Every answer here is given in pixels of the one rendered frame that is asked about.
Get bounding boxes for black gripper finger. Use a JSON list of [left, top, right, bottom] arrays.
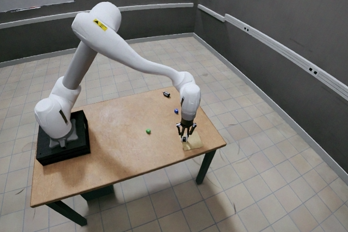
[[186, 123, 197, 142], [176, 123, 186, 142]]

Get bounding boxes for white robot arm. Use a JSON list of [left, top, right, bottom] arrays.
[[34, 2, 201, 148]]

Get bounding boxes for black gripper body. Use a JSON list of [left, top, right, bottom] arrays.
[[180, 117, 194, 128]]

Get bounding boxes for beige square mat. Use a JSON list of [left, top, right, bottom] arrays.
[[181, 131, 203, 151]]

